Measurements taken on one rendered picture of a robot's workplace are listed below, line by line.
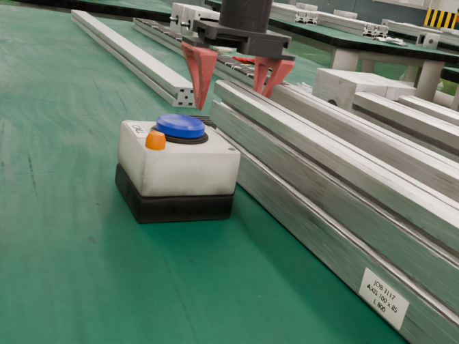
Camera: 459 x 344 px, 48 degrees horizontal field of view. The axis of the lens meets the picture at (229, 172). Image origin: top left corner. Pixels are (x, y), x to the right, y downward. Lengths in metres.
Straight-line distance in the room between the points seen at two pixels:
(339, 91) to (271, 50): 0.13
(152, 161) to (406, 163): 0.20
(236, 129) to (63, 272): 0.24
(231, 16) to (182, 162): 0.25
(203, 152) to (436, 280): 0.19
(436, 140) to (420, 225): 0.27
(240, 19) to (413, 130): 0.23
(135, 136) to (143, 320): 0.16
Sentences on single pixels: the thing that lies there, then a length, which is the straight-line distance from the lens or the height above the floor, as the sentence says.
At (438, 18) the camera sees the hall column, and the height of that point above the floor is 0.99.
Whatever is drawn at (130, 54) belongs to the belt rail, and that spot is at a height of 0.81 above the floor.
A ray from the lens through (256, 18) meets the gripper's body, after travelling 0.60.
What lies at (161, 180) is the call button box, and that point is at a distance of 0.39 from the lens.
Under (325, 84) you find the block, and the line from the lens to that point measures 0.71.
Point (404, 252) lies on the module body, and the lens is 0.33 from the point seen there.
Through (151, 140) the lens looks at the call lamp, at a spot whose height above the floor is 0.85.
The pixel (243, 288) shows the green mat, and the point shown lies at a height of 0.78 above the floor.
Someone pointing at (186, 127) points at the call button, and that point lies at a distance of 0.41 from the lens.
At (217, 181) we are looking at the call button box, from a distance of 0.41.
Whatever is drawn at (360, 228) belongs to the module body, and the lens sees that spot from 0.36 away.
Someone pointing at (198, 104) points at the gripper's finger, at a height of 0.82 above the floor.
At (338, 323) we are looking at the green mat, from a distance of 0.34.
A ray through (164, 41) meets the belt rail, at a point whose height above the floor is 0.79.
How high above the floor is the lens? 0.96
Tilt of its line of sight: 20 degrees down
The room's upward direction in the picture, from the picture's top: 10 degrees clockwise
